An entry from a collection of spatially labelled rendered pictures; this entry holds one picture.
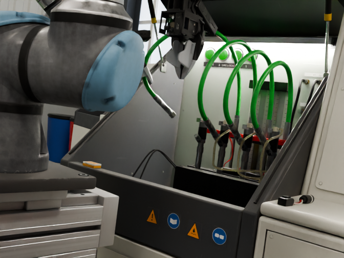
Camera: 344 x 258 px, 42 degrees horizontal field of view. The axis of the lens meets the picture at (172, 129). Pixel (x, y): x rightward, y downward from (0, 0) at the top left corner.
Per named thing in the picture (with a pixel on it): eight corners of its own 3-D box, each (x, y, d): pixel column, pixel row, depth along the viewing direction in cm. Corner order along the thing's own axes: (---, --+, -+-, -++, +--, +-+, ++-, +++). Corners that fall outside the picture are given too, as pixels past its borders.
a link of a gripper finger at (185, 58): (169, 77, 105) (174, 37, 104) (184, 80, 109) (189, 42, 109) (179, 77, 103) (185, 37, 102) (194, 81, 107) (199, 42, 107)
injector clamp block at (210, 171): (169, 212, 140) (175, 165, 139) (188, 209, 148) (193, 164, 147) (267, 244, 119) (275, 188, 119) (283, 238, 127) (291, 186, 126)
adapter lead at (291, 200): (285, 207, 96) (286, 197, 96) (276, 204, 98) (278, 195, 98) (314, 203, 105) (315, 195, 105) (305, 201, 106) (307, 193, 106)
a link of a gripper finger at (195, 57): (181, 59, 108) (186, 22, 107) (186, 60, 109) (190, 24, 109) (197, 59, 105) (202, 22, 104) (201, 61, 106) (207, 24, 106)
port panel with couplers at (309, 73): (285, 155, 149) (299, 61, 147) (289, 154, 151) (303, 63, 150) (324, 162, 141) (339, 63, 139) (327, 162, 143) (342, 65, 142)
